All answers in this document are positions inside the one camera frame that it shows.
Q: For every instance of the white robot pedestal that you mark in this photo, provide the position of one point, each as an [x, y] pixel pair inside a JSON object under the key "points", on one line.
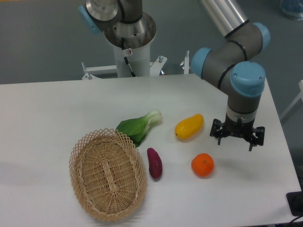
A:
{"points": [[131, 44]]}

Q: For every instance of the white frame at right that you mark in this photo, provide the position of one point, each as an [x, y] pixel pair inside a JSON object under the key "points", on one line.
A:
{"points": [[295, 104]]}

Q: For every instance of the black device at table edge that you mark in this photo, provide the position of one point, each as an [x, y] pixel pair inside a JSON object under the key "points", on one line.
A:
{"points": [[295, 202]]}

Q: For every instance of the orange fruit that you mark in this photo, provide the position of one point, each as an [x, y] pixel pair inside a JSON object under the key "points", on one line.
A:
{"points": [[202, 165]]}

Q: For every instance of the yellow mango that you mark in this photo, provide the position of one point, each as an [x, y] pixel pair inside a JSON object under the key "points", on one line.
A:
{"points": [[189, 127]]}

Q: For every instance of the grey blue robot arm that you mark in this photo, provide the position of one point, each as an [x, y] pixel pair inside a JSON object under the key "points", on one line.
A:
{"points": [[229, 68]]}

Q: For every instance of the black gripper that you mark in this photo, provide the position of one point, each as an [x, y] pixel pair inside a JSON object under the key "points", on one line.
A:
{"points": [[240, 128]]}

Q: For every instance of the purple sweet potato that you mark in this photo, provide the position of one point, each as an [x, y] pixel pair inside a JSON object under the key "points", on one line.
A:
{"points": [[155, 163]]}

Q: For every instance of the woven wicker basket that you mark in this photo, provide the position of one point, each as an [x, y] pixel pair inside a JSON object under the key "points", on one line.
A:
{"points": [[108, 175]]}

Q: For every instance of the blue bag in corner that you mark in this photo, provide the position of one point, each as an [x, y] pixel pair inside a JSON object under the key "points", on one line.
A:
{"points": [[292, 9]]}

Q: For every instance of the green bok choy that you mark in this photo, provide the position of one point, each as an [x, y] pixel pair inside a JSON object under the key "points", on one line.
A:
{"points": [[137, 128]]}

